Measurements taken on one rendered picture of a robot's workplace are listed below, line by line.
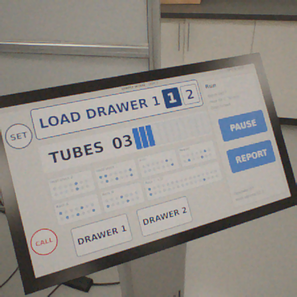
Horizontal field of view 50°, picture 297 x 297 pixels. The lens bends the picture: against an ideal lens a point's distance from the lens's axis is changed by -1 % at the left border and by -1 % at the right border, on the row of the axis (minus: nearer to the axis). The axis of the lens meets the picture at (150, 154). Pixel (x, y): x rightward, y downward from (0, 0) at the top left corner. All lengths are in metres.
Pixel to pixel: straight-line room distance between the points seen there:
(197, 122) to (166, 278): 0.42
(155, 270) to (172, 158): 0.33
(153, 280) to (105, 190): 0.36
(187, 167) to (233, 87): 0.18
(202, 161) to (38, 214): 0.29
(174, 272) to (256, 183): 0.33
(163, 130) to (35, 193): 0.24
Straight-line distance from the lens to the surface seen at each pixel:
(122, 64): 1.33
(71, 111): 0.55
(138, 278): 0.81
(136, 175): 0.55
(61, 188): 0.54
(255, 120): 0.65
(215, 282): 1.70
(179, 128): 0.58
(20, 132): 0.55
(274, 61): 2.66
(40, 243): 0.54
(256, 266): 1.79
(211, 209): 0.59
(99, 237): 0.54
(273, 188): 0.66
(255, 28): 2.57
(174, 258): 0.80
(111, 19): 1.29
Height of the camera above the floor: 1.41
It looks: 35 degrees down
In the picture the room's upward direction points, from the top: 2 degrees counter-clockwise
